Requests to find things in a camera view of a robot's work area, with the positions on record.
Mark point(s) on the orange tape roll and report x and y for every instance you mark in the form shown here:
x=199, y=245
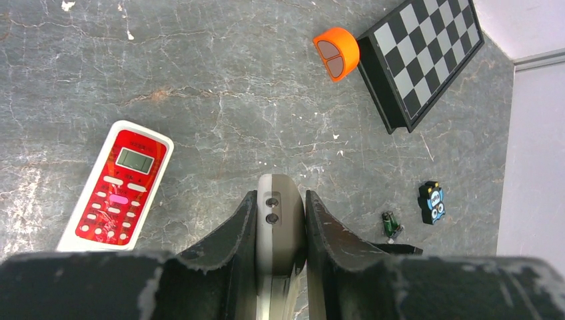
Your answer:
x=339, y=52

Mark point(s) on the folded black chessboard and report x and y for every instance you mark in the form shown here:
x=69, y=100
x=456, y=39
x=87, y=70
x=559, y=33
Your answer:
x=410, y=57

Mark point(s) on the green battery pair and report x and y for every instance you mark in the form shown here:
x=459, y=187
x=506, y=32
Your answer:
x=392, y=227

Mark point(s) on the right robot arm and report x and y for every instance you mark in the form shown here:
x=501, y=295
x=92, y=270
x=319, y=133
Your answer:
x=399, y=249

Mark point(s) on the red white remote control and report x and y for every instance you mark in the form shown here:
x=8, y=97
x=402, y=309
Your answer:
x=119, y=191

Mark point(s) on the white beige remote control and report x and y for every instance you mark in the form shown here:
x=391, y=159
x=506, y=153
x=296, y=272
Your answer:
x=280, y=247

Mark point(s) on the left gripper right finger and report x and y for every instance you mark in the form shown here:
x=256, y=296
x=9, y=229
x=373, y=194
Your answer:
x=350, y=278

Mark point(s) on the blue black owl toy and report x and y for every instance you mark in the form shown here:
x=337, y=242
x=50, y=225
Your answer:
x=431, y=202

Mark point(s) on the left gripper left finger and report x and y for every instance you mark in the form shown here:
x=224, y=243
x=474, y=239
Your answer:
x=212, y=279

